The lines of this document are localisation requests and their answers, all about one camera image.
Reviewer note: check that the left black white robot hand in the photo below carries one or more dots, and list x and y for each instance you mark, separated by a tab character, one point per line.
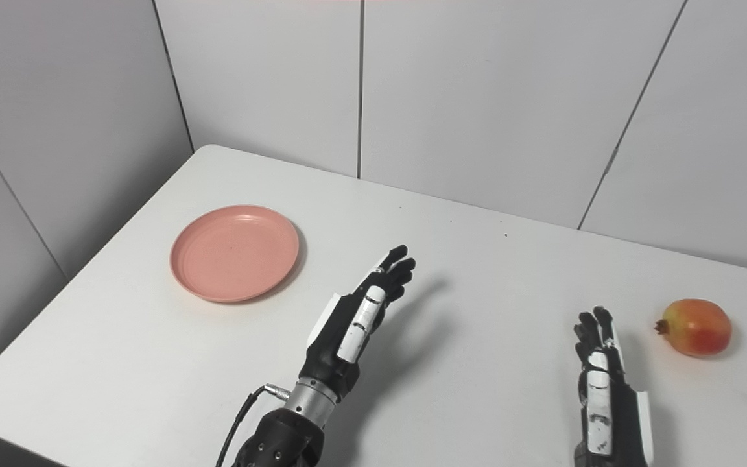
338	344

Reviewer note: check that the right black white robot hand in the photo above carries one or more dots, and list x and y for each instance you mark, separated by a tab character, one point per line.
620	415

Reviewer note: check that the red yellow pomegranate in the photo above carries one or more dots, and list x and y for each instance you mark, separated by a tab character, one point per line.
698	327

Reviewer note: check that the pink round plate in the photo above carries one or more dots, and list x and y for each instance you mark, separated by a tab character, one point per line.
234	253

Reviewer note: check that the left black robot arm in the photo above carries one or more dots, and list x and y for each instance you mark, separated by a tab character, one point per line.
279	438

